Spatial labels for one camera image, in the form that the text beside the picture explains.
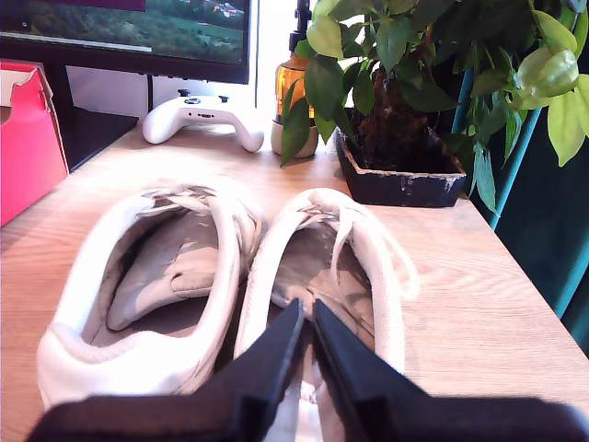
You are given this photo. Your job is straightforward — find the white game controller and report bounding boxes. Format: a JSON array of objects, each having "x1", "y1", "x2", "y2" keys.
[{"x1": 141, "y1": 89, "x2": 266, "y2": 154}]

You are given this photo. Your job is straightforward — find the black monitor stand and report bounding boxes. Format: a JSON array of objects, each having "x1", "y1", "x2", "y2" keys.
[{"x1": 45, "y1": 62, "x2": 139, "y2": 174}]

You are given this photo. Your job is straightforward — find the black plant pot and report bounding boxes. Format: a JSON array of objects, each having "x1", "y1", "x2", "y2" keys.
[{"x1": 333, "y1": 108, "x2": 468, "y2": 209}]

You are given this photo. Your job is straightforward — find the teal metal frame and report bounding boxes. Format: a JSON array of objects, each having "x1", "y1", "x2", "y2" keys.
[{"x1": 450, "y1": 68, "x2": 589, "y2": 323}]

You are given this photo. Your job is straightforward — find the amber pump bottle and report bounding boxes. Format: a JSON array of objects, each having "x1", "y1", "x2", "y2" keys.
[{"x1": 270, "y1": 0, "x2": 319, "y2": 160}]

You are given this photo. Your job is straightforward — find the green leafy houseplant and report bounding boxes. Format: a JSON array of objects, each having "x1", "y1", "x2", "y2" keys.
[{"x1": 280, "y1": 0, "x2": 589, "y2": 217}]

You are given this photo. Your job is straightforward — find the white sneaker shoe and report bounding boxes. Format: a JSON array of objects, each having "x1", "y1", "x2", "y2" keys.
[
  {"x1": 36, "y1": 177, "x2": 266, "y2": 411},
  {"x1": 234, "y1": 186, "x2": 420, "y2": 442}
]

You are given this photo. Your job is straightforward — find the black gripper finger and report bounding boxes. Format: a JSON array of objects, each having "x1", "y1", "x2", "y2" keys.
[
  {"x1": 192, "y1": 297, "x2": 307, "y2": 442},
  {"x1": 313, "y1": 298, "x2": 432, "y2": 442}
]

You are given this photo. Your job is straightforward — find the red cardboard shoebox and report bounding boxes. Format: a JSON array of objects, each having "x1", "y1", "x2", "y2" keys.
[{"x1": 0, "y1": 61, "x2": 70, "y2": 227}]

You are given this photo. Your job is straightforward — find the wide black computer monitor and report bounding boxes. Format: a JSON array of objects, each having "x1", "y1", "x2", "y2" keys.
[{"x1": 0, "y1": 0, "x2": 254, "y2": 86}]

